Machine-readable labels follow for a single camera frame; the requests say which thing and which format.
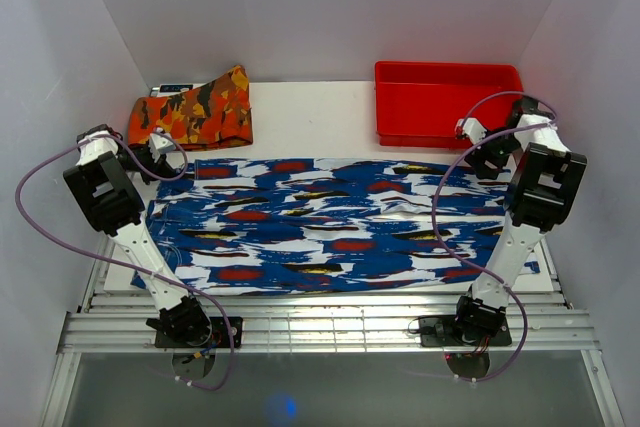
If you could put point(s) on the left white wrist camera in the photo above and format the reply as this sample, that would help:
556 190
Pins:
160 143

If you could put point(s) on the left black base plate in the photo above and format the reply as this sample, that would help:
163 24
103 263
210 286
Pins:
212 333

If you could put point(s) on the blue white red patterned trousers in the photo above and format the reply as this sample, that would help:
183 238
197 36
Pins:
324 225

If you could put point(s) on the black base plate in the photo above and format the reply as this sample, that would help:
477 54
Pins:
444 331
212 333

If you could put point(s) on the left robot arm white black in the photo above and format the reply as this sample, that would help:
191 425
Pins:
101 185

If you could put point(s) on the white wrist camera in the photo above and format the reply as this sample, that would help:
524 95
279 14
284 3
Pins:
469 132
160 143

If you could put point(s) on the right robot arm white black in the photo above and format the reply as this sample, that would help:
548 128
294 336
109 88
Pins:
539 197

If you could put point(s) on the orange camouflage folded trousers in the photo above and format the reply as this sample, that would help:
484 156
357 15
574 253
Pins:
215 115

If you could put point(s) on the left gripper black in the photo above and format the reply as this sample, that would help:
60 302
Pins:
161 167

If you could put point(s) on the aluminium rail frame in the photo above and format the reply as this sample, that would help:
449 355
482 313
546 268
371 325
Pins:
374 321

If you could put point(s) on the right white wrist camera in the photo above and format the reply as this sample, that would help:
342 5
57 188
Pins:
469 132

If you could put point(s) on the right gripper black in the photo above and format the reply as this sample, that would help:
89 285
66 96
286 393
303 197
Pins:
477 158

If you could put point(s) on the red plastic tray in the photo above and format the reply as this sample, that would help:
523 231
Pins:
418 104

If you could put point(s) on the small blue white label card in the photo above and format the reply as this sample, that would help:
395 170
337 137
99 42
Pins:
169 89

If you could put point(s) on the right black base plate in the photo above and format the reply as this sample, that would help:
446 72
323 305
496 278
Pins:
444 331

